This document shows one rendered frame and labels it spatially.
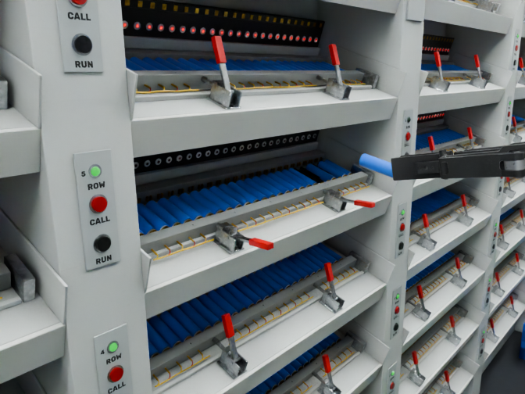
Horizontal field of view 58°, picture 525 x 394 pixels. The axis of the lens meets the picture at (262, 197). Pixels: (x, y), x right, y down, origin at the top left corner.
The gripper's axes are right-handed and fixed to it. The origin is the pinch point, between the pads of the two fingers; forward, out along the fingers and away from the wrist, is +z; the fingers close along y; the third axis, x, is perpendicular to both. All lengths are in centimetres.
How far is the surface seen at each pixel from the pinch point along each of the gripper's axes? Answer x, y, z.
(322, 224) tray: 9.2, -4.8, 21.4
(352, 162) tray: 1.1, -29.2, 30.2
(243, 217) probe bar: 4.8, 9.6, 25.0
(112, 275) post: 5.7, 34.7, 19.6
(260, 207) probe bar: 4.0, 5.9, 24.8
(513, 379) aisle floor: 101, -129, 36
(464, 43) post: -27, -99, 31
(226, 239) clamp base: 6.5, 16.0, 22.2
